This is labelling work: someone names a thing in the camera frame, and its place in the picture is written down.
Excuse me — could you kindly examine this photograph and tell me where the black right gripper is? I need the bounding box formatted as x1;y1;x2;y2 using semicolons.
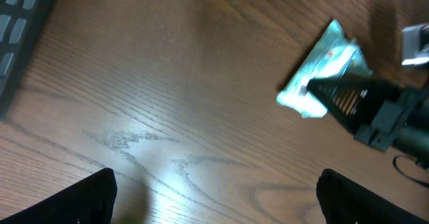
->
306;78;428;224

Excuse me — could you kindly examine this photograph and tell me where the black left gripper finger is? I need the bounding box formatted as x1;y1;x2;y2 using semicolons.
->
1;168;117;224

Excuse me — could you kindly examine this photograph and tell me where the green wipes packet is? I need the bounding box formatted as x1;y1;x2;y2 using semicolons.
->
276;19;373;118

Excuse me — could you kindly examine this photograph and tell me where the dark grey plastic basket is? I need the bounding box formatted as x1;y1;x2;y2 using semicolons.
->
1;0;54;119

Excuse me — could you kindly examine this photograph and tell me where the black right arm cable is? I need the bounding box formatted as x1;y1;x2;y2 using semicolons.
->
392;155;429;188

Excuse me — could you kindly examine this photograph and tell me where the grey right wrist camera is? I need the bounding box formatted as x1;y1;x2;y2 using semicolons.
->
402;23;428;68

